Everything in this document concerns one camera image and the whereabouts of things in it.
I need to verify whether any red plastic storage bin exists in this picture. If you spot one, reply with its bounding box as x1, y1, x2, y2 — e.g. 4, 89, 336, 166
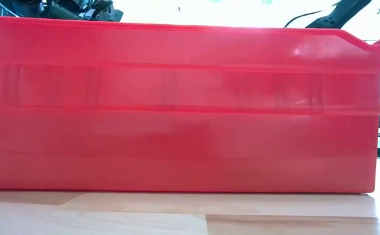
0, 14, 380, 195

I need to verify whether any black cable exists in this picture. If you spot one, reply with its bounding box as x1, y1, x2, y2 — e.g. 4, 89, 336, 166
283, 8, 327, 29

